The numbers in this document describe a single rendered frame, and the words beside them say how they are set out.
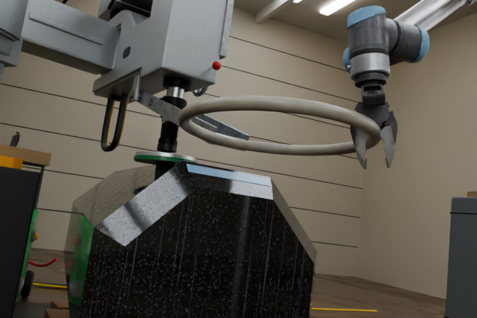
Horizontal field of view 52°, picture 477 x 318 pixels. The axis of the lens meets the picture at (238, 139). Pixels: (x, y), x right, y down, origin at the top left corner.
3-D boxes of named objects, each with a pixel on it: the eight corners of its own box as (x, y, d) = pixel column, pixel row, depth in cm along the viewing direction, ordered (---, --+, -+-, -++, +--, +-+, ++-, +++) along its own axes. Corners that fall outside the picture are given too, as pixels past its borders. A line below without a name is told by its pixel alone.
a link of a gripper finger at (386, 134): (401, 167, 111) (390, 129, 113) (402, 163, 105) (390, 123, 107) (387, 170, 111) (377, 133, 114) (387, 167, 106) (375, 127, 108)
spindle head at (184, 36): (122, 91, 192) (140, -14, 199) (172, 104, 203) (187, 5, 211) (160, 75, 162) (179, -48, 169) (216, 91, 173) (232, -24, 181)
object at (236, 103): (145, 129, 126) (146, 118, 127) (290, 162, 152) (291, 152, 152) (253, 92, 85) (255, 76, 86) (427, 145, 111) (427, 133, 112)
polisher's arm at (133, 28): (86, 116, 233) (104, 20, 241) (131, 125, 245) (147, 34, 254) (145, 92, 172) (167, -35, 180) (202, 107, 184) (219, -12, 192)
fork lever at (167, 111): (125, 98, 190) (129, 86, 190) (170, 109, 201) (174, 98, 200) (197, 141, 132) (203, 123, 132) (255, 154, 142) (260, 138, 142)
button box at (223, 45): (209, 59, 181) (219, -12, 186) (215, 62, 182) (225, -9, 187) (220, 55, 174) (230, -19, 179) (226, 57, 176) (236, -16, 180)
